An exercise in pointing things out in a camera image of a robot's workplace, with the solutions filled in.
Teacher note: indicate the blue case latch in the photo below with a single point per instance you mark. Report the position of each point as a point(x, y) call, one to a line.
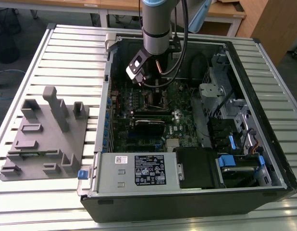
point(82, 175)

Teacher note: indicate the silver metal bracket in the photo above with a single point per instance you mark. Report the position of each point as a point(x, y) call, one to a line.
point(211, 90)

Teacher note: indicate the black side camera mount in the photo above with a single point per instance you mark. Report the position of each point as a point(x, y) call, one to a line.
point(175, 47)

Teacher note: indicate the blue disk carrier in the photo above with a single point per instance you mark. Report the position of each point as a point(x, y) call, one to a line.
point(226, 160)

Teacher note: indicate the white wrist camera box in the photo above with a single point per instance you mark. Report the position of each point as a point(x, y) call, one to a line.
point(136, 64)

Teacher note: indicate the black PC case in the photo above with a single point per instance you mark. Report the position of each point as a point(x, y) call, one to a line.
point(163, 209)

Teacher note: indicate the black office chair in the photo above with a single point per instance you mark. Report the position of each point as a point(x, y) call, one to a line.
point(6, 50)

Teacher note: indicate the grey parts rack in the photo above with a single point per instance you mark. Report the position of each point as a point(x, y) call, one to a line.
point(50, 144)

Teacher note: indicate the black graphics card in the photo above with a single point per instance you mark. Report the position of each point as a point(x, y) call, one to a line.
point(149, 130)

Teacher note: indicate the black hard disk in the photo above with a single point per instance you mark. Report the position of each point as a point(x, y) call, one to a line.
point(238, 178)

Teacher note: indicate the black plastic drive bay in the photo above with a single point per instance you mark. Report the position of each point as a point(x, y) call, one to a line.
point(218, 132)

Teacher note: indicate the silver power supply box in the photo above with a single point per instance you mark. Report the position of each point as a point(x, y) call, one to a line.
point(107, 175)

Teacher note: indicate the blue drive bay tab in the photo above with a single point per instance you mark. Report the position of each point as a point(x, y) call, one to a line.
point(231, 143)

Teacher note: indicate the grey case latch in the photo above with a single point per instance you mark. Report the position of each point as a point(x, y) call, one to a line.
point(109, 41)

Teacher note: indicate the wooden cabinet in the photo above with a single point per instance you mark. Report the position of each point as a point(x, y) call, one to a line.
point(271, 24)

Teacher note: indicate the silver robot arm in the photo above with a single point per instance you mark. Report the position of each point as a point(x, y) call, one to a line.
point(155, 29)

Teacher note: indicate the green motherboard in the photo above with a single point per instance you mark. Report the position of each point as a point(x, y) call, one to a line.
point(184, 115)

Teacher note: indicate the wooden desk white legs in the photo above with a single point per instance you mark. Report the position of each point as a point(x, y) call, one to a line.
point(42, 3)
point(235, 13)

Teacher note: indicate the silver chipset heat sink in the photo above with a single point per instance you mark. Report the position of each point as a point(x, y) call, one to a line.
point(173, 143)

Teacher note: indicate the black plastic shroud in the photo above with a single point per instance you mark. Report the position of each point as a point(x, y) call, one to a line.
point(196, 168)

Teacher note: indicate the metal rear port block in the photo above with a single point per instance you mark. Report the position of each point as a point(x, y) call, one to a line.
point(115, 95)

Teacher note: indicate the silver drive cage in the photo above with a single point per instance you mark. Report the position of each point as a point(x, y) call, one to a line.
point(244, 113)

